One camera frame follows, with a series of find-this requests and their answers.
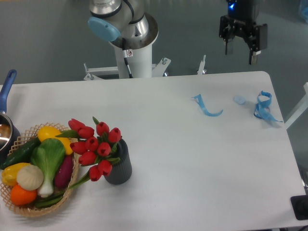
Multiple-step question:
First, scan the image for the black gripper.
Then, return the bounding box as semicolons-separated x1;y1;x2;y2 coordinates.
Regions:
219;0;268;65

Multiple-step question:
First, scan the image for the red tulip bouquet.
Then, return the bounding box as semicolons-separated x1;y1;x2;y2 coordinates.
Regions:
56;117;122;189

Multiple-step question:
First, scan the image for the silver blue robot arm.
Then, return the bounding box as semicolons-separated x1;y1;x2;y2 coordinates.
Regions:
88;0;268;64

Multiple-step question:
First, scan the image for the dark grey ribbed vase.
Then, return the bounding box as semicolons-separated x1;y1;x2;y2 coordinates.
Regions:
104;139;132;185

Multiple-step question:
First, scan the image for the small blue cap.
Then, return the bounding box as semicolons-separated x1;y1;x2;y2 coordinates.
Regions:
233;95;246;105

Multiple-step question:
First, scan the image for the black device at edge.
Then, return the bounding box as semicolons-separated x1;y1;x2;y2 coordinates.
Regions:
290;195;308;220

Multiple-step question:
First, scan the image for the yellow squash toy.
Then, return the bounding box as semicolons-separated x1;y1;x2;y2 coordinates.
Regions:
38;126;73;155

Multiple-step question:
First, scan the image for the green bok choy toy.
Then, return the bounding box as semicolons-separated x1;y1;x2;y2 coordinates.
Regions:
30;138;65;198

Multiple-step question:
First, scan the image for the purple sweet potato toy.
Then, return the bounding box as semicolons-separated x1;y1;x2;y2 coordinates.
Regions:
54;155;74;188

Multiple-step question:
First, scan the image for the green cucumber toy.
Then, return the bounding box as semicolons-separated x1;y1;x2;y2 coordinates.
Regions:
0;137;40;170

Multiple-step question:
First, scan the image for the cream steamed bun toy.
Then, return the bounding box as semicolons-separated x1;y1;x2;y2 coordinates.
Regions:
16;165;44;191

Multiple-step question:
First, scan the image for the green pea pod toy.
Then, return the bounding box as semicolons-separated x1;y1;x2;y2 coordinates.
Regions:
34;191;64;209

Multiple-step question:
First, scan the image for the yellow bell pepper toy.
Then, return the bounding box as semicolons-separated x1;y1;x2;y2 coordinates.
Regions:
1;163;30;187

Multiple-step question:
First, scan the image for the woven wicker basket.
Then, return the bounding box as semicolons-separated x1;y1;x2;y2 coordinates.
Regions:
0;124;79;218

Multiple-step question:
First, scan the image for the orange fruit toy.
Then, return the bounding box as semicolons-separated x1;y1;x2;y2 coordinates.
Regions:
10;184;37;205

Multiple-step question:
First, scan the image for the curved blue strap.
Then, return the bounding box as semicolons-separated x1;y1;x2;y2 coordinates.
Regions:
191;94;224;117

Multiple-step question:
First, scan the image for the tangled blue strap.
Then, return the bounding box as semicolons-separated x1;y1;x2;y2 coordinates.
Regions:
253;90;284;124

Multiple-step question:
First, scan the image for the white frame at right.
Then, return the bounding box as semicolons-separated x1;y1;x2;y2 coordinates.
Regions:
284;82;308;129

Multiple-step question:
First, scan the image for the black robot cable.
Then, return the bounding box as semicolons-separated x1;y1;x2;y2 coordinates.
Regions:
121;38;134;79

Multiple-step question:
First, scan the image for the blue handled saucepan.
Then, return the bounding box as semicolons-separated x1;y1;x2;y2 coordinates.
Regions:
0;69;20;164

